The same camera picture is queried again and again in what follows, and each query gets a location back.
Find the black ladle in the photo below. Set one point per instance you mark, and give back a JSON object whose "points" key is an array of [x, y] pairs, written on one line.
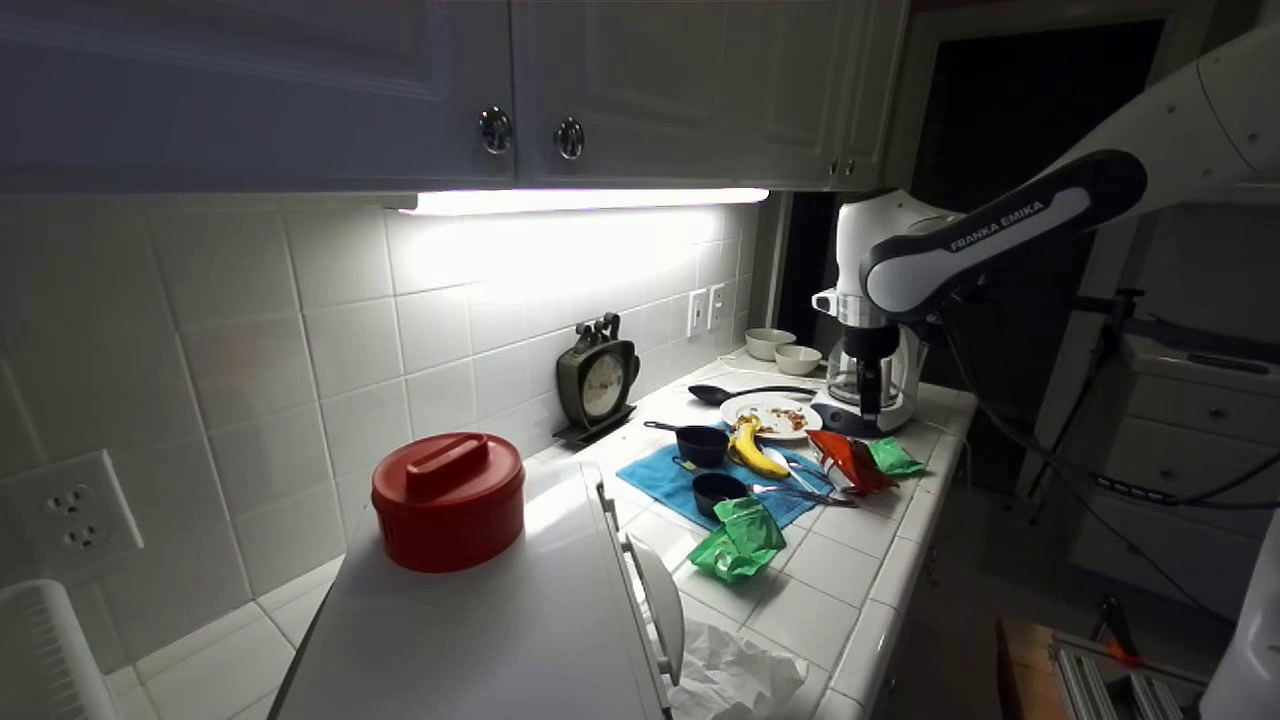
{"points": [[706, 394]]}

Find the green cloth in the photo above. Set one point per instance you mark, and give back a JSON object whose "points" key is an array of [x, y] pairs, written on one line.
{"points": [[897, 463], [727, 562], [758, 521]]}

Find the white toaster oven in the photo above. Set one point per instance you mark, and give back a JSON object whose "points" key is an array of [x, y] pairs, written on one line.
{"points": [[505, 643]]}

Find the white upper cabinet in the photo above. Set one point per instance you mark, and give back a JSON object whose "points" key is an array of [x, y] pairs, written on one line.
{"points": [[267, 83]]}

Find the small black measuring cup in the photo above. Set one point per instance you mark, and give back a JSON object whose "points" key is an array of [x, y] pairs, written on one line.
{"points": [[722, 492]]}

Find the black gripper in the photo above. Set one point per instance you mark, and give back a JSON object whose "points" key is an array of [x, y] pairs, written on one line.
{"points": [[875, 351]]}

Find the crumpled white paper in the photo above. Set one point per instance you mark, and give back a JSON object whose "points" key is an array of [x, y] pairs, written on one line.
{"points": [[733, 675]]}

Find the white drawer cabinet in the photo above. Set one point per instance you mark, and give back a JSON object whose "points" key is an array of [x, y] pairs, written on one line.
{"points": [[1175, 400]]}

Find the white ribbed object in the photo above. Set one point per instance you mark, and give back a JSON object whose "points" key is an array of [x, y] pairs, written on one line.
{"points": [[46, 652]]}

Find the red Doritos chip bag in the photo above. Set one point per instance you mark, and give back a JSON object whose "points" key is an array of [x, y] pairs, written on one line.
{"points": [[847, 463]]}

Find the under-cabinet light strip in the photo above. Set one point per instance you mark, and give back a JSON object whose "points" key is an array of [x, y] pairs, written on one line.
{"points": [[575, 202]]}

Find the yellow banana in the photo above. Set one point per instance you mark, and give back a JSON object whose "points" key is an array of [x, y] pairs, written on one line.
{"points": [[762, 458]]}

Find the wooden board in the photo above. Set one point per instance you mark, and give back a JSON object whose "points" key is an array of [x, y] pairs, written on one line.
{"points": [[1027, 681]]}

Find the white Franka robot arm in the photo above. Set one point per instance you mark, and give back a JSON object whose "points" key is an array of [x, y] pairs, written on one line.
{"points": [[1000, 226]]}

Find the white plate with crumbs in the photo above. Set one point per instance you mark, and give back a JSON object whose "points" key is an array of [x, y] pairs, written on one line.
{"points": [[792, 422]]}

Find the white double wall switch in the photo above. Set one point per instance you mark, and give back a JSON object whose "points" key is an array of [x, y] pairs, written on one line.
{"points": [[706, 309]]}

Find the small white bowl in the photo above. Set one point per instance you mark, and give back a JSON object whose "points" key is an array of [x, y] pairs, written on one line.
{"points": [[803, 362], [764, 340]]}

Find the metal cabinet knob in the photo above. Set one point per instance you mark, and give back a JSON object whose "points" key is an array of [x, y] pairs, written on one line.
{"points": [[569, 139], [494, 131]]}

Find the large black measuring cup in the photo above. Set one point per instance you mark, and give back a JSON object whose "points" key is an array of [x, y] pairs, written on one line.
{"points": [[701, 447]]}

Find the blue towel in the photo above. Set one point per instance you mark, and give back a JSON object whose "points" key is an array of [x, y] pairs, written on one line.
{"points": [[661, 480]]}

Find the white wall outlet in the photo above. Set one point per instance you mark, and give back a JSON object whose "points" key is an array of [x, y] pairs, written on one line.
{"points": [[75, 513]]}

